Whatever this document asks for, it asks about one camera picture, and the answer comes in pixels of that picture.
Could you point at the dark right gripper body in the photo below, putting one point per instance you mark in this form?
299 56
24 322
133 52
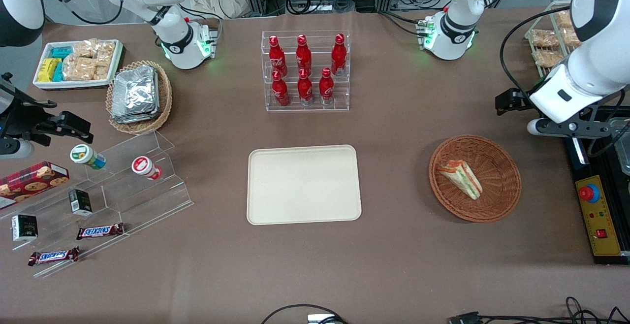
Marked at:
25 120

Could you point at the triangular sandwich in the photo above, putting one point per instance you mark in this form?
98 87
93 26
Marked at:
460 178

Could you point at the red lid cup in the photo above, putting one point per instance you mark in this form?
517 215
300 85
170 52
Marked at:
143 166

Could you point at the brown snickers bar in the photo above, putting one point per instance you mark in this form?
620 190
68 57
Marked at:
100 231
53 256

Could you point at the light oval wicker basket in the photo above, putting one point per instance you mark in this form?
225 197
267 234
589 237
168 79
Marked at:
165 92

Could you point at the red cola bottle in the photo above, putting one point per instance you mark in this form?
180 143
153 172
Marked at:
305 90
326 88
280 91
277 58
303 55
338 55

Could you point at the small white device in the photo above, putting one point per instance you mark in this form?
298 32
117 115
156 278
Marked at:
317 319

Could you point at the white rectangular snack tray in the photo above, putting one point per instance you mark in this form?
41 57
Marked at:
74 84

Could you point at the teal snack packet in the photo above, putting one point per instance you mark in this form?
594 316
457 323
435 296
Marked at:
58 72
61 52

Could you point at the red emergency stop button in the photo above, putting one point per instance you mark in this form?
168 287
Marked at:
589 193

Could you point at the black machine with yellow panel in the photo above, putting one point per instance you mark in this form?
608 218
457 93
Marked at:
603 215

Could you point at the clear bag of crackers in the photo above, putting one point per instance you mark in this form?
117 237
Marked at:
83 48
101 71
547 58
570 37
544 38
106 50
562 19
78 69

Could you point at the clear acrylic stepped shelf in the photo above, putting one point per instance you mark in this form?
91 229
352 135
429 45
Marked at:
138 201

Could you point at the yellow snack packet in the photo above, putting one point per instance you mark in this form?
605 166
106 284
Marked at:
47 69

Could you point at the silver foil packet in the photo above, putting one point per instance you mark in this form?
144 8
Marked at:
135 118
134 90

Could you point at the brown round wicker basket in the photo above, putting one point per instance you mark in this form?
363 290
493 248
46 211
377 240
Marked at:
497 166

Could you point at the green lid cup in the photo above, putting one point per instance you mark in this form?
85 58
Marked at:
83 155

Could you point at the red tartan cookie box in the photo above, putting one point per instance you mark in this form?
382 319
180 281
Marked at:
29 181

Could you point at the small black carton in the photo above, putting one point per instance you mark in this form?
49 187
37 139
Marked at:
80 202
24 228

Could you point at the clear acrylic bottle rack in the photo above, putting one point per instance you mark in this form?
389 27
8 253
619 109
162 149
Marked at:
315 107

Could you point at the cream plastic tray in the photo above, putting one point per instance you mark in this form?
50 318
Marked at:
302 186

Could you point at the steel pan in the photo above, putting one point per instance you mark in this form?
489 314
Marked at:
624 151

